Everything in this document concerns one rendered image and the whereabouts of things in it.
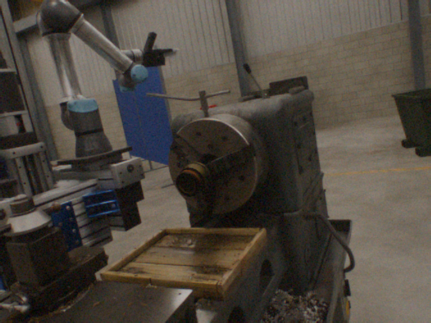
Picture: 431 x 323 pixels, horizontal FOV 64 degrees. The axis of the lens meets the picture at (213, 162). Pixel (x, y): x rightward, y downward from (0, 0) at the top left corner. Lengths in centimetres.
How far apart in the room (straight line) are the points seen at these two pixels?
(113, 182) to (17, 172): 34
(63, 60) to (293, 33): 992
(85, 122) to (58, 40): 38
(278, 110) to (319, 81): 985
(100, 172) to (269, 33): 1026
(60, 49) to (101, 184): 60
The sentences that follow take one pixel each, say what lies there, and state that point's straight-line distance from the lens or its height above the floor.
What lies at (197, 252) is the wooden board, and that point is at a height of 88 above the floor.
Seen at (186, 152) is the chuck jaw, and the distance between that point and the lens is 106.
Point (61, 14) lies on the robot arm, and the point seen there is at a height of 172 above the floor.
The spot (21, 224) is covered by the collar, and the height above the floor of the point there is 114.
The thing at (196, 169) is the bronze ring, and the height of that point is 111.
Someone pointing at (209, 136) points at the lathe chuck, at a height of 118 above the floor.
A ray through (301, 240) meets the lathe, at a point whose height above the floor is 75.
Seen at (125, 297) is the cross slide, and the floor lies 97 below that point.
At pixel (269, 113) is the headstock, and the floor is 121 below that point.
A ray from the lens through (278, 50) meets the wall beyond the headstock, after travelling 1126.
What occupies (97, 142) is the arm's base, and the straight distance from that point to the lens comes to 147.
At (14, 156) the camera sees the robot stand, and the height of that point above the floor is 123.
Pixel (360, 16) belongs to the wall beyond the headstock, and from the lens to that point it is 1104.
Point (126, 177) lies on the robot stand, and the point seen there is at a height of 106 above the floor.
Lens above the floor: 128
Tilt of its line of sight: 10 degrees down
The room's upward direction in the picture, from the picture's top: 11 degrees counter-clockwise
